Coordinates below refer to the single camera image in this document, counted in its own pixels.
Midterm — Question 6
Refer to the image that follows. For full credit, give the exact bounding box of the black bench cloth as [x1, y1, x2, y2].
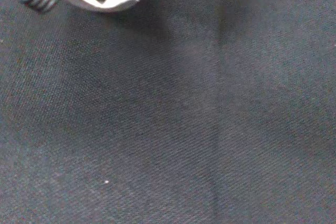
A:
[0, 0, 336, 224]

